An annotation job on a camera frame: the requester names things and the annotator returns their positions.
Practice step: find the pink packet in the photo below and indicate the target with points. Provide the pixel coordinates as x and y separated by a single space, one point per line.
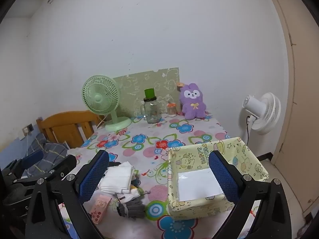
99 210

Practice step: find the floral tablecloth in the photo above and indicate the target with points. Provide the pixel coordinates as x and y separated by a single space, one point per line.
149 139

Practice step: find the white card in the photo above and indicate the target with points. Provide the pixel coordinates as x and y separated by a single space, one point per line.
197 184

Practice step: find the beige wooden door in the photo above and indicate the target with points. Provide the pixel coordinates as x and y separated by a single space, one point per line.
304 104

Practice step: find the wooden bed headboard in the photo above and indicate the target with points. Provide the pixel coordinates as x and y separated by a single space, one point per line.
67 124

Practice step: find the small glass jar orange lid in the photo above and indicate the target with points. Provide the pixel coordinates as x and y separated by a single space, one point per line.
171 110

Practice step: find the white towel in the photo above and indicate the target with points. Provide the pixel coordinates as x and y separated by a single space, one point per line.
117 176

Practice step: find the yellow cartoon fabric storage box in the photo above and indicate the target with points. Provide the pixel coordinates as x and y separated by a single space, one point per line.
189 159

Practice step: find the white wall socket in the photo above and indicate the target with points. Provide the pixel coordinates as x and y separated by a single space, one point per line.
25 129

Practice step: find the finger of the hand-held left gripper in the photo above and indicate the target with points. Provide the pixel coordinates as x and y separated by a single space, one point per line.
32 157
67 163

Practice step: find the green white packet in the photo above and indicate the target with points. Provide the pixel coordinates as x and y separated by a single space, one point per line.
129 195

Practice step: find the white standing fan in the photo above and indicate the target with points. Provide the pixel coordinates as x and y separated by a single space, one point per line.
264 112

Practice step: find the glass mug jar green lid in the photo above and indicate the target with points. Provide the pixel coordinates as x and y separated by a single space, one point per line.
152 112

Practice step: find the purple plush bunny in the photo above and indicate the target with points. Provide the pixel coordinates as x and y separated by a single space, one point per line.
193 104

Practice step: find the green desk fan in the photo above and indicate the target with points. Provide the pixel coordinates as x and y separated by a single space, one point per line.
101 97

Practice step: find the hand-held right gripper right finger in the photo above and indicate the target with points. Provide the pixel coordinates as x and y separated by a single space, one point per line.
223 176

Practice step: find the green patterned board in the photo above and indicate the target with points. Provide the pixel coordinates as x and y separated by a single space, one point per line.
139 82

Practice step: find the black knit cloth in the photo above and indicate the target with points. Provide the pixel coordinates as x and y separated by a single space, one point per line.
113 164

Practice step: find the grey plaid pillow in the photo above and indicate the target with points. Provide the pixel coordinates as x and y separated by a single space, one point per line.
49 151

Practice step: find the dark wall socket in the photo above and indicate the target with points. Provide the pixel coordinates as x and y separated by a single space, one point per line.
30 127

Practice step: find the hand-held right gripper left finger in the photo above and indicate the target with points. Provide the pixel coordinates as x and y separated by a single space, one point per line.
96 176

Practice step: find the grey knit gloves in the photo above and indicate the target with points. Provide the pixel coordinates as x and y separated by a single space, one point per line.
130 209

